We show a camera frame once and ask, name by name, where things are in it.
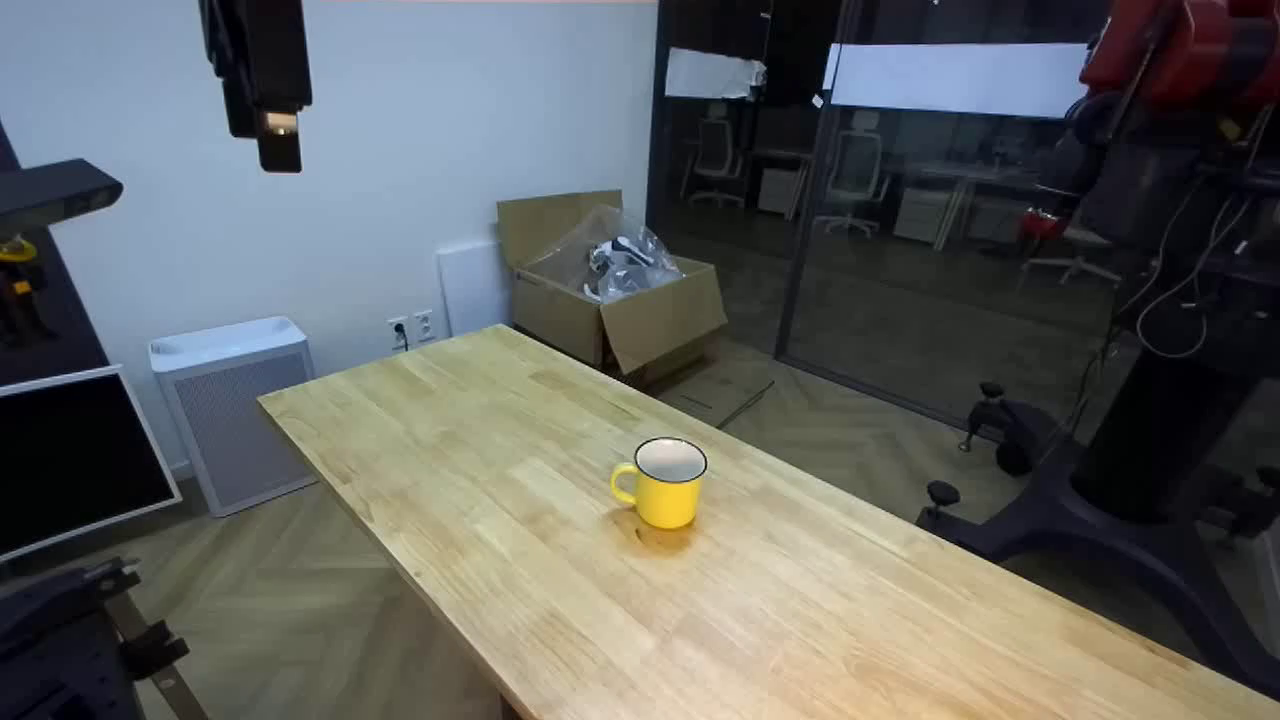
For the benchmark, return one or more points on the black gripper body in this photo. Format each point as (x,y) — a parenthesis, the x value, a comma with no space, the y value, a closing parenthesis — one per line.
(256,53)

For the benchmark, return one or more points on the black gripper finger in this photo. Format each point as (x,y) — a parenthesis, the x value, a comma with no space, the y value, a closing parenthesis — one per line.
(281,150)

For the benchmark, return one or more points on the yellow enamel mug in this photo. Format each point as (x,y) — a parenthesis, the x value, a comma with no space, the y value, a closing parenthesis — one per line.
(667,500)

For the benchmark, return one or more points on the red robot arm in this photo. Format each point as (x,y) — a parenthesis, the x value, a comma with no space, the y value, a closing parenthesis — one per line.
(1193,53)

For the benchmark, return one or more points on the black shelf unit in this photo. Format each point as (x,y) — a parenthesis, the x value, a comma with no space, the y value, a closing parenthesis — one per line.
(44,200)

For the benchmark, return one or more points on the white air purifier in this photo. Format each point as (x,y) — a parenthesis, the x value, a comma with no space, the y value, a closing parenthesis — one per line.
(235,415)

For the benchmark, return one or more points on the yellow hand tool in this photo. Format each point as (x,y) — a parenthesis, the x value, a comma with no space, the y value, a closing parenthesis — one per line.
(16,267)

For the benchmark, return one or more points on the clear plastic bag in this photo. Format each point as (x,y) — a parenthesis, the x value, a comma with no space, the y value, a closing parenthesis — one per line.
(621,267)

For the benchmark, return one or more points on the open cardboard box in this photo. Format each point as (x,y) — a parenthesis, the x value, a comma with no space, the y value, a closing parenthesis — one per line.
(653,324)

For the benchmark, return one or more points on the white frosted glass strip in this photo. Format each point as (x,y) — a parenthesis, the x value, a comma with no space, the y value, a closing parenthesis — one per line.
(952,76)
(714,72)

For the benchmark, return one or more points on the black folded stand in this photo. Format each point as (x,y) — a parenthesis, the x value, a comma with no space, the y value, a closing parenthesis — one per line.
(61,646)

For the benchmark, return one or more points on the black caster wheel assembly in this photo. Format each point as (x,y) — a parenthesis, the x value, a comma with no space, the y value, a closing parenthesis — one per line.
(1014,428)

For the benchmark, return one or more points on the white wall outlet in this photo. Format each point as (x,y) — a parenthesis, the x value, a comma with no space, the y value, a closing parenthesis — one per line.
(415,331)

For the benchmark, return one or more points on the white wall panel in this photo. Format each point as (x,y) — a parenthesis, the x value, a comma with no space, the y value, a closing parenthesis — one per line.
(470,287)

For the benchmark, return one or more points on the black board with white frame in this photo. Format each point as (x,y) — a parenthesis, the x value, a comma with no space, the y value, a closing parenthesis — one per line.
(65,461)

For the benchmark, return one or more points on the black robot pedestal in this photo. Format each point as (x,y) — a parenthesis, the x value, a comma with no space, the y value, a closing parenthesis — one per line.
(1163,426)

